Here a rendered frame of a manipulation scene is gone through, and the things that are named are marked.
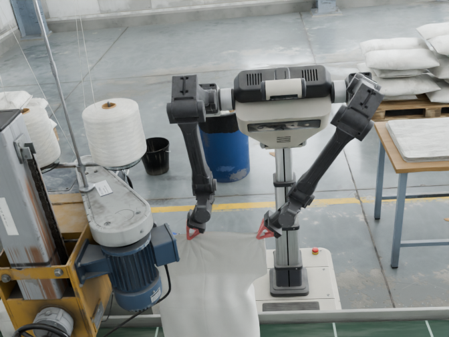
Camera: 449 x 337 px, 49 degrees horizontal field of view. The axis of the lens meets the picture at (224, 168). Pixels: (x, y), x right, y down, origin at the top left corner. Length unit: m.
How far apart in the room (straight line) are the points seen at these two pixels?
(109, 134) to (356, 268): 2.26
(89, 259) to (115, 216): 0.16
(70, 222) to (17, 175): 0.36
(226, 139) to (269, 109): 2.02
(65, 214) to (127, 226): 0.33
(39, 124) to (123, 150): 0.26
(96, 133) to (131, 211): 0.24
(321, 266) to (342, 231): 0.74
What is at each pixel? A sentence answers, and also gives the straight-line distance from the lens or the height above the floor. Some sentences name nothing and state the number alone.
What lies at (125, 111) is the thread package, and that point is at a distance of 1.42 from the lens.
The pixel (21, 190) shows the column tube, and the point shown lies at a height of 1.59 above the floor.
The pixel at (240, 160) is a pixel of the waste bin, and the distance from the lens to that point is 4.15.
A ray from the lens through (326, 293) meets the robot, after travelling 2.78.
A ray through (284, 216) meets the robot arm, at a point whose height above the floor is 1.21.
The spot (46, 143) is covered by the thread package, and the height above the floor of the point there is 1.60.
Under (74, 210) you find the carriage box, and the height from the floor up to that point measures 1.33.
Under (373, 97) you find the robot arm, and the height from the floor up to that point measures 1.63.
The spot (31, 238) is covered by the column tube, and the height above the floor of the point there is 1.44.
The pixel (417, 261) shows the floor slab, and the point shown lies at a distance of 3.45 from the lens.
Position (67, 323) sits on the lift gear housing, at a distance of 1.57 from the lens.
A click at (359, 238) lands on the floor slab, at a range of 3.58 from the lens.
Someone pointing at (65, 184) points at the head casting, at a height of 1.34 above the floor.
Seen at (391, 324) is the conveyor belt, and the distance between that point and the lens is 2.51.
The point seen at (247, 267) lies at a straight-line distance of 1.96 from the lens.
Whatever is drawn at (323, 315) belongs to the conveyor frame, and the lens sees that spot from 2.48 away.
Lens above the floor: 2.21
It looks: 30 degrees down
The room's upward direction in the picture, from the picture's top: 6 degrees counter-clockwise
